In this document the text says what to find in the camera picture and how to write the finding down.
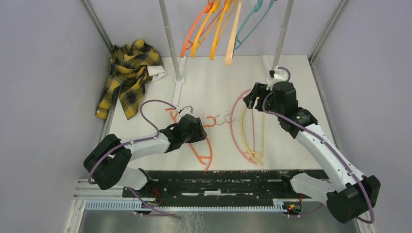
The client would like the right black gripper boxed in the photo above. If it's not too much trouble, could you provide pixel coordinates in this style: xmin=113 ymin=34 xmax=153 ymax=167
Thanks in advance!
xmin=243 ymin=82 xmax=283 ymax=117

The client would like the orange hanger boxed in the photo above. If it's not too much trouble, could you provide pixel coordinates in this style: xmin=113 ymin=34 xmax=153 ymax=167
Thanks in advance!
xmin=180 ymin=0 xmax=222 ymax=58
xmin=165 ymin=107 xmax=218 ymax=172

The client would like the teal hanger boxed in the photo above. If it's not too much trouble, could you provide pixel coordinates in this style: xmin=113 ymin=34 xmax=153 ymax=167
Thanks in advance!
xmin=234 ymin=0 xmax=277 ymax=50

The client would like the amber yellow hanger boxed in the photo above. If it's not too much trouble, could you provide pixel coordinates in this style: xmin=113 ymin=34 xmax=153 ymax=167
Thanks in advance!
xmin=190 ymin=0 xmax=233 ymax=58

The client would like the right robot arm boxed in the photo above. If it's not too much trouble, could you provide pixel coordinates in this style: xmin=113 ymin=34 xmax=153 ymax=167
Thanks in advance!
xmin=243 ymin=81 xmax=381 ymax=224

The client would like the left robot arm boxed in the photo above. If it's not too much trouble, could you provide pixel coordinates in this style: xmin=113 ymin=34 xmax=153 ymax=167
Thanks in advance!
xmin=83 ymin=114 xmax=207 ymax=198

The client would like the left grey rack pole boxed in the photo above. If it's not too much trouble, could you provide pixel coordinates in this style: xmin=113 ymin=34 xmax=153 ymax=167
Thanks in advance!
xmin=158 ymin=0 xmax=184 ymax=84

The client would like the grey rack pole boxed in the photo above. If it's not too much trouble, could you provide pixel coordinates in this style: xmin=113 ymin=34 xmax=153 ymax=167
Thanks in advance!
xmin=271 ymin=0 xmax=294 ymax=70
xmin=158 ymin=0 xmax=184 ymax=84

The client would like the pink hanger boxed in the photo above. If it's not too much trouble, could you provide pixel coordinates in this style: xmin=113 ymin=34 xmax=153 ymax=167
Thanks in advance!
xmin=229 ymin=89 xmax=257 ymax=165

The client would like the pale yellow hanger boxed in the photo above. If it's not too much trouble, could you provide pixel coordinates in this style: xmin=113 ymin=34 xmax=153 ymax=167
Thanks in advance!
xmin=239 ymin=107 xmax=265 ymax=166

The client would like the yellow plaid shirt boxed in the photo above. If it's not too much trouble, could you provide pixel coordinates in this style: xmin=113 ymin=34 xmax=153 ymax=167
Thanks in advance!
xmin=95 ymin=39 xmax=164 ymax=120

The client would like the right grey rack pole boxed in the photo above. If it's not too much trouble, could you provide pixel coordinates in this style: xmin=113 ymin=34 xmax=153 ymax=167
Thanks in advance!
xmin=271 ymin=0 xmax=294 ymax=70

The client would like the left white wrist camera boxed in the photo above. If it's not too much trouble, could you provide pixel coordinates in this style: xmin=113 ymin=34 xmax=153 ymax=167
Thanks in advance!
xmin=178 ymin=105 xmax=193 ymax=117

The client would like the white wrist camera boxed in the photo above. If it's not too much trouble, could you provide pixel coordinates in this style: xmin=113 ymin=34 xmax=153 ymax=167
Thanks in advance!
xmin=178 ymin=105 xmax=193 ymax=117
xmin=266 ymin=66 xmax=291 ymax=90

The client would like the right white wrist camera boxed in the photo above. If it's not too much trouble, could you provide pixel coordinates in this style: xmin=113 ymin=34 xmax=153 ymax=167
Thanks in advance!
xmin=266 ymin=66 xmax=291 ymax=90

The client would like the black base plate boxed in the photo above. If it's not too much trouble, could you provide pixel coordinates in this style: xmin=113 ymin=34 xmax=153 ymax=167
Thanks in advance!
xmin=136 ymin=170 xmax=303 ymax=207

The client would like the white slotted cable duct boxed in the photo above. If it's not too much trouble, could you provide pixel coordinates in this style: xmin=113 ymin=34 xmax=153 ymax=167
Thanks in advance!
xmin=85 ymin=199 xmax=291 ymax=213

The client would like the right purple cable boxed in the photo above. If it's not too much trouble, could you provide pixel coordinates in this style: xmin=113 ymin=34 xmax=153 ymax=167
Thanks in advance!
xmin=262 ymin=66 xmax=376 ymax=224

